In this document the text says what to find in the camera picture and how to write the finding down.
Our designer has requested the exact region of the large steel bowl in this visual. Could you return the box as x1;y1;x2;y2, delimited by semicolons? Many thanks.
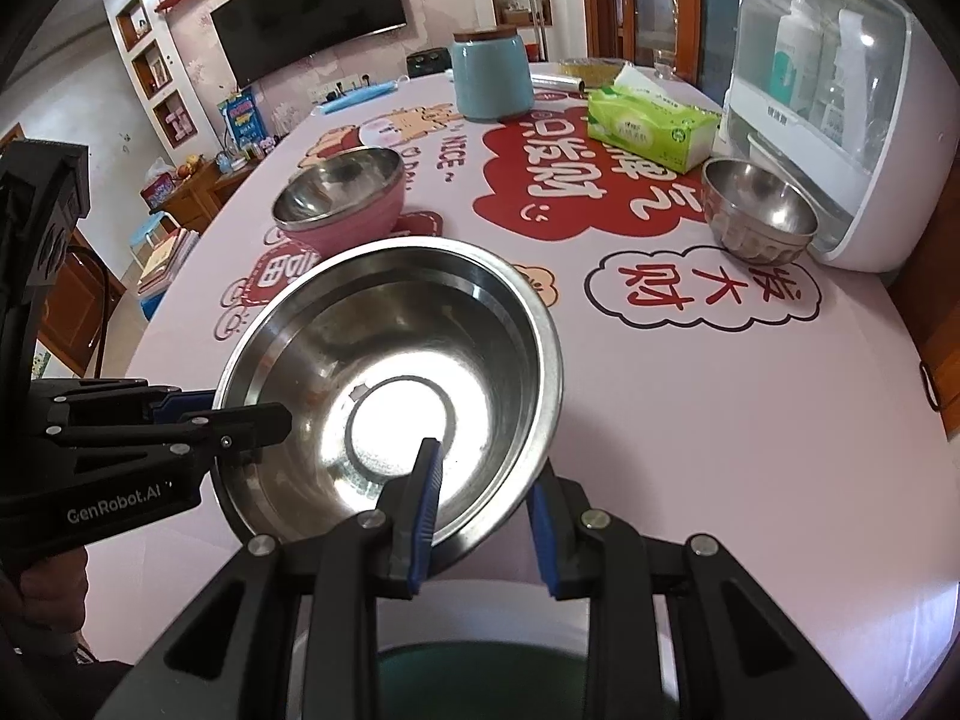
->
212;236;565;572

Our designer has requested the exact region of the green plate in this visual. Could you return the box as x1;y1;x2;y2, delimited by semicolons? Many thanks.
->
379;642;586;718

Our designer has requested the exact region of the pink steel bowl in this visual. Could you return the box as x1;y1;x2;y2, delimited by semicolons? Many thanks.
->
272;146;405;259

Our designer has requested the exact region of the small steel bowl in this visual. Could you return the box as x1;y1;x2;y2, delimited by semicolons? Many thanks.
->
700;156;818;265

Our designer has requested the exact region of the left hand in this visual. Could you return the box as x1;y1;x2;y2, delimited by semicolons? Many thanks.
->
14;548;89;634

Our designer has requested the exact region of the blue stool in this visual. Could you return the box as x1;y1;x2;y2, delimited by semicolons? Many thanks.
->
128;211;181;266

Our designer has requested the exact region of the wooden side cabinet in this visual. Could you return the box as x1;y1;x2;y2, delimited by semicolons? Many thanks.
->
160;163;256;234

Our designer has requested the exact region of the pink printed tablecloth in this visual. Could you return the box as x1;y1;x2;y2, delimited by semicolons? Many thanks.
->
128;76;958;718

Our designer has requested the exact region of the blue face mask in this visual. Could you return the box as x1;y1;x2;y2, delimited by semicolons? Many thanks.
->
314;82;397;114

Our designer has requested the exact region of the black box on table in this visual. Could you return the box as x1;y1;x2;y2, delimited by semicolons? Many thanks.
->
405;47;452;80

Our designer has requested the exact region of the teal canister with lid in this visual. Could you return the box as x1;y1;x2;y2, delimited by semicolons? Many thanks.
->
449;26;534;122

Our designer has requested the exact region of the black television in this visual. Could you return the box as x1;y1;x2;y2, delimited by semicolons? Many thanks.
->
212;0;407;88

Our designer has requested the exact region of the green tissue pack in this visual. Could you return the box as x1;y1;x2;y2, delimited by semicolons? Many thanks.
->
587;64;721;174

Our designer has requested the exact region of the white sterilizer appliance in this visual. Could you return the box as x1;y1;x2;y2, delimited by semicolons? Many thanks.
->
724;0;958;273

